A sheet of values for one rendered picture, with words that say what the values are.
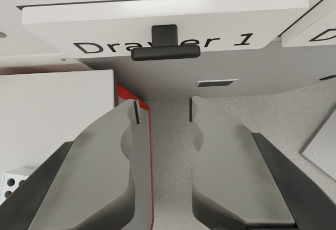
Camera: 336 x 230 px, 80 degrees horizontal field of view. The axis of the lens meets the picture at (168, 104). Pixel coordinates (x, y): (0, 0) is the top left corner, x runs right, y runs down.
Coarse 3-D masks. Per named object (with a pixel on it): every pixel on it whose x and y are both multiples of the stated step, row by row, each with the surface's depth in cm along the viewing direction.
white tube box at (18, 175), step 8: (24, 168) 35; (8, 176) 32; (16, 176) 32; (24, 176) 31; (0, 184) 31; (8, 184) 32; (16, 184) 32; (0, 192) 31; (8, 192) 32; (0, 200) 32
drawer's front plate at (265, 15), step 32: (160, 0) 20; (192, 0) 20; (224, 0) 20; (256, 0) 20; (288, 0) 20; (32, 32) 22; (64, 32) 22; (96, 32) 23; (128, 32) 23; (192, 32) 24; (224, 32) 24; (256, 32) 25
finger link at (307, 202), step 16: (256, 144) 8; (272, 144) 8; (272, 160) 7; (288, 160) 7; (272, 176) 7; (288, 176) 7; (304, 176) 6; (288, 192) 6; (304, 192) 6; (320, 192) 6; (288, 208) 6; (304, 208) 6; (320, 208) 6; (304, 224) 5; (320, 224) 5
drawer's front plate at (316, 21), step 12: (324, 0) 21; (312, 12) 23; (324, 12) 21; (300, 24) 25; (312, 24) 23; (324, 24) 23; (288, 36) 28; (300, 36) 27; (312, 36) 27; (324, 36) 27
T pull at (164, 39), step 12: (168, 24) 22; (156, 36) 21; (168, 36) 21; (132, 48) 21; (144, 48) 21; (156, 48) 21; (168, 48) 21; (180, 48) 21; (192, 48) 21; (144, 60) 22
